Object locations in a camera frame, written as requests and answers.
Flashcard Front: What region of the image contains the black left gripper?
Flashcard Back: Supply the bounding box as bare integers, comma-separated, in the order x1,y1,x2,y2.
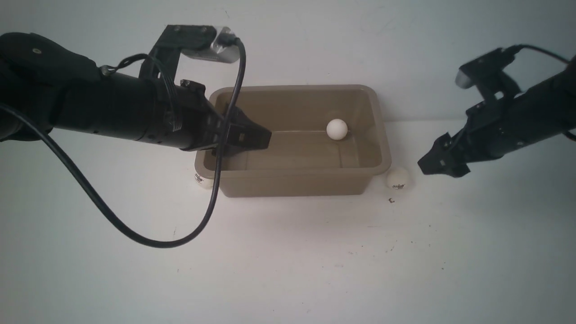
175,80,272,157

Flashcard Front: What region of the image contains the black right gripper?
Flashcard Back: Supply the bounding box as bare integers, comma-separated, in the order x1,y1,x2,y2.
418,101,509,178

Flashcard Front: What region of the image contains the white ball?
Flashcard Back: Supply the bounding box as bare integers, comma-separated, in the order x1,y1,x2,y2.
194,172,214,189
385,167,410,190
326,119,348,141

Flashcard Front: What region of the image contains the tan plastic bin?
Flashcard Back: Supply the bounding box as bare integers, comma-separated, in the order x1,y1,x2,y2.
219,85,392,198

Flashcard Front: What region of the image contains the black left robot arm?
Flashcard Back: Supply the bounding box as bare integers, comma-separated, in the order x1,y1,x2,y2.
1,25,271,156

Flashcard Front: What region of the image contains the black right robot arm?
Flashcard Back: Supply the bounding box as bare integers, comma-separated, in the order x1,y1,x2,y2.
418,58,575,178

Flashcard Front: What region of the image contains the black left camera cable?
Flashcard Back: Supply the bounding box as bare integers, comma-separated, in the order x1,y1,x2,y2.
0,38,247,249

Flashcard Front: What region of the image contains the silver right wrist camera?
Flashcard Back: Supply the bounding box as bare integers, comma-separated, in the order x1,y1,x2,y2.
455,66,476,90

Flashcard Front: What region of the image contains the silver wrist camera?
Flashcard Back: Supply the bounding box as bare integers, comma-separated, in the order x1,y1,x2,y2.
455,66,476,90
181,26,239,64

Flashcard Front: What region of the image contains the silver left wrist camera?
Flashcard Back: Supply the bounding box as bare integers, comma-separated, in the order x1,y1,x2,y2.
181,26,239,64

